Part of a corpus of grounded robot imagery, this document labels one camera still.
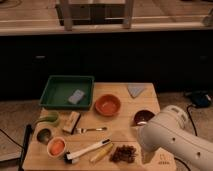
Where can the grey sponge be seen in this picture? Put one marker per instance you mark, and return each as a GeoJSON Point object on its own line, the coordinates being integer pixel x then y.
{"type": "Point", "coordinates": [76, 97]}

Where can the grey triangular cloth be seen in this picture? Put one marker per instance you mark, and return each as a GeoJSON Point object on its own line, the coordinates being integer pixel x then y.
{"type": "Point", "coordinates": [135, 90]}

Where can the red bowl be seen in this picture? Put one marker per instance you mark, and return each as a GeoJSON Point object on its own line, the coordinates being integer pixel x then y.
{"type": "Point", "coordinates": [108, 105]}

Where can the green plastic tray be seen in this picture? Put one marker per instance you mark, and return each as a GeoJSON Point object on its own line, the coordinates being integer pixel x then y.
{"type": "Point", "coordinates": [59, 88]}

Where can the black bar left edge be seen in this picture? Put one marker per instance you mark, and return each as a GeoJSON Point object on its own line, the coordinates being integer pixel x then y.
{"type": "Point", "coordinates": [27, 134]}

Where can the white cup orange inside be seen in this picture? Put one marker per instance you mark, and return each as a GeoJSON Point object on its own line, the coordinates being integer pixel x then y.
{"type": "Point", "coordinates": [56, 147]}

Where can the wooden chair frame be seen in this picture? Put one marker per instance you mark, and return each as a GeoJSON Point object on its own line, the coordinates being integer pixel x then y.
{"type": "Point", "coordinates": [91, 13]}

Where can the yellow corn cob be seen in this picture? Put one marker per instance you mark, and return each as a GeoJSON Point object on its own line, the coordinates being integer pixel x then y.
{"type": "Point", "coordinates": [103, 152]}

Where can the wooden block eraser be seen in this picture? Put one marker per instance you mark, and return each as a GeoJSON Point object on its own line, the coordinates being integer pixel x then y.
{"type": "Point", "coordinates": [71, 122]}

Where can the silver fork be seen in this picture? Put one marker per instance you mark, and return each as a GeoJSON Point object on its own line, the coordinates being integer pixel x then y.
{"type": "Point", "coordinates": [84, 130]}

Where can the dark device on floor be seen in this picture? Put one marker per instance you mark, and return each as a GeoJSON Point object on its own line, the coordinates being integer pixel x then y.
{"type": "Point", "coordinates": [199, 98]}

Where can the dark brown bowl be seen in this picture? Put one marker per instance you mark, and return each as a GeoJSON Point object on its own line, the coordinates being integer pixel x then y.
{"type": "Point", "coordinates": [142, 117]}

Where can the dark grape bunch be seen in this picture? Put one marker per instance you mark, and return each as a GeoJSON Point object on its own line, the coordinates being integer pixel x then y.
{"type": "Point", "coordinates": [124, 153]}

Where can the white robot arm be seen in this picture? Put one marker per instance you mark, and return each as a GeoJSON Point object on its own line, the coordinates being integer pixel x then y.
{"type": "Point", "coordinates": [166, 130]}

